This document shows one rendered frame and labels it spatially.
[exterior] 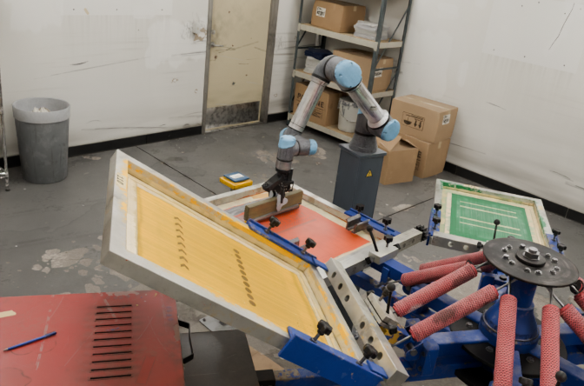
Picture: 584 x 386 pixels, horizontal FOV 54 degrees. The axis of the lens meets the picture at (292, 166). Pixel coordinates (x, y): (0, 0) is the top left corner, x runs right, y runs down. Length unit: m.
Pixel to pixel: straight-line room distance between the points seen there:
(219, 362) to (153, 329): 0.26
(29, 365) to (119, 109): 4.56
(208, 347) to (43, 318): 0.51
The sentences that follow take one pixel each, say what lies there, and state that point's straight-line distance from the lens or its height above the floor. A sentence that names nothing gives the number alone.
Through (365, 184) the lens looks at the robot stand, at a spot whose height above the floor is 1.02.
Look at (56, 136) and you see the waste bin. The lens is 5.22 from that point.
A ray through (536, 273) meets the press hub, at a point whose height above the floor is 1.31.
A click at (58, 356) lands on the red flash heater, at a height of 1.10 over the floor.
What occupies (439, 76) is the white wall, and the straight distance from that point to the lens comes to 6.52.
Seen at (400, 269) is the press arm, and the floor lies 1.04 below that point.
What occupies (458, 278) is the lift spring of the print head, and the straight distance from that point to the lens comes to 1.99.
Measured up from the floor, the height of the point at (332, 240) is 0.95.
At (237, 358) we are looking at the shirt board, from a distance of 1.90.
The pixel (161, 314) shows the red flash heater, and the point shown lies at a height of 1.10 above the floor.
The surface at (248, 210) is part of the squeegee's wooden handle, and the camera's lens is 2.59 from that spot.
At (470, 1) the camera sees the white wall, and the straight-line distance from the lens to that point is 6.34.
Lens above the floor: 2.18
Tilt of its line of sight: 21 degrees down
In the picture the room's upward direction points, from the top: 7 degrees clockwise
